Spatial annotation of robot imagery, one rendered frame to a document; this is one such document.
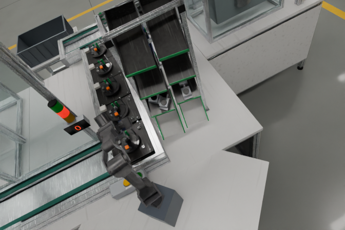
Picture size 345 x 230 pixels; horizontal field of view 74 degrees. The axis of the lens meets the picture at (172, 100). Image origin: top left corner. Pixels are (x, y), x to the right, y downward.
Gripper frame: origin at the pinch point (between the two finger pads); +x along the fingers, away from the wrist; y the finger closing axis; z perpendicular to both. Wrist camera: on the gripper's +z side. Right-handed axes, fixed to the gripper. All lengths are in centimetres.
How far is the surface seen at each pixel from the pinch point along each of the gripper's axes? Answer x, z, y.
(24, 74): -25.3, 39.2, 17.9
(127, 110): 26.8, 5.8, -6.1
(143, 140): 11.3, -14.7, -8.3
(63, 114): -8.3, 18.8, 18.2
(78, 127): 1.8, 9.5, 18.3
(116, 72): 56, 36, -8
